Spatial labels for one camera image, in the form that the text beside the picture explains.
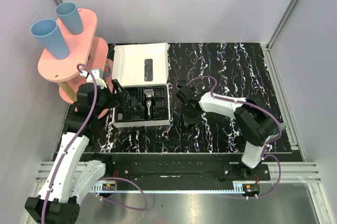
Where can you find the blue mug on shelf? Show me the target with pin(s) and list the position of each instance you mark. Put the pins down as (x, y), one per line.
(107, 70)

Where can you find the small white oil bottle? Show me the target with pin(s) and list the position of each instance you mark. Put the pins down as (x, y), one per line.
(119, 116)

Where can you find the white clipper kit box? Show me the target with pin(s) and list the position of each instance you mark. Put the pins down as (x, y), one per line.
(138, 67)

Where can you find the near blue plastic cup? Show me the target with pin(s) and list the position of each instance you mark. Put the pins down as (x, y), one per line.
(48, 33)

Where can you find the far blue plastic cup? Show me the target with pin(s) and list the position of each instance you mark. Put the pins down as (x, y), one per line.
(70, 17)

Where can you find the blue plastic cup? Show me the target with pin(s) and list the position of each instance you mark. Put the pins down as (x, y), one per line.
(70, 17)
(48, 33)

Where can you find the black comb attachment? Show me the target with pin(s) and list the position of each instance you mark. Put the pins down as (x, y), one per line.
(240, 143)

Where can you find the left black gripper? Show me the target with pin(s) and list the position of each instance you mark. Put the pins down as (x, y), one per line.
(116, 93)

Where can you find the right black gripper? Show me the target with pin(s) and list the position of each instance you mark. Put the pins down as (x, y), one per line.
(194, 121)

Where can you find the pink tiered wooden shelf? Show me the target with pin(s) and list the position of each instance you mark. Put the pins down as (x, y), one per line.
(85, 48)

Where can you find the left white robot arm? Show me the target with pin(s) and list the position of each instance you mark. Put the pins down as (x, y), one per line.
(59, 200)

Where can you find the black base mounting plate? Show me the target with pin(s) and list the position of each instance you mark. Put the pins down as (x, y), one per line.
(224, 167)

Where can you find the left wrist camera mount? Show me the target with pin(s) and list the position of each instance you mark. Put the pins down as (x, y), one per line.
(97, 76)

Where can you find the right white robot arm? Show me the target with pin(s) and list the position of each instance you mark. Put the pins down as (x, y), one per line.
(258, 126)

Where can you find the black silver hair clipper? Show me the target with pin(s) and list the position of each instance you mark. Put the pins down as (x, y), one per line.
(149, 103)

